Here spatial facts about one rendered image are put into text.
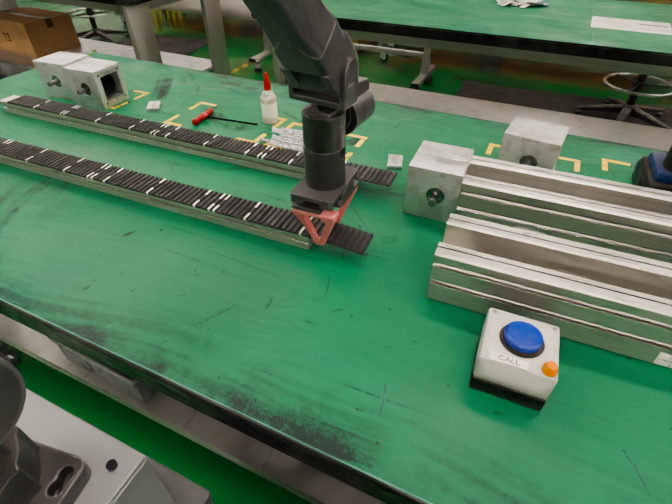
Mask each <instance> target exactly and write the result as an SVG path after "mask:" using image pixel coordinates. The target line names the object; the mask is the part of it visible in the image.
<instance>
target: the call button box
mask: <svg viewBox="0 0 672 504"><path fill-rule="evenodd" d="M513 321H524V322H527V323H530V324H532V325H534V326H535V327H536V328H538V329H539V331H540V332H541V333H542V335H543V344H542V346H541V348H540V349H539V350H538V351H536V352H534V353H523V352H519V351H517V350H515V349H513V348H512V347H511V346H510V345H509V344H508V343H507V342H506V340H505V338H504V330H505V328H506V326H507V325H508V324H509V323H510V322H513ZM559 338H560V329H559V327H557V326H554V325H550V324H547V323H543V322H540V321H536V320H533V319H529V318H526V317H522V316H519V315H515V314H512V313H508V312H505V311H501V310H498V309H494V308H490V309H489V310H488V313H487V316H486V319H485V322H484V325H483V328H482V330H481V333H480V336H479V340H478V345H477V349H476V354H475V358H474V363H473V367H472V372H471V377H470V381H469V387H471V388H474V389H477V390H479V391H482V392H485V393H488V394H491V395H494V396H497V397H500V398H503V399H506V400H508V401H511V402H514V403H517V404H520V405H523V406H526V407H529V408H532V409H535V410H537V411H541V409H542V408H543V406H544V404H545V403H546V399H547V398H548V397H549V395H550V394H551V392H552V390H553V389H554V387H555V385H556V383H557V382H558V373H557V375H556V376H555V377H547V376H546V375H544V374H543V373H542V371H541V368H542V366H543V364H544V363H545V362H547V361H553V362H555V363H556V364H557V365H558V363H559Z"/></svg>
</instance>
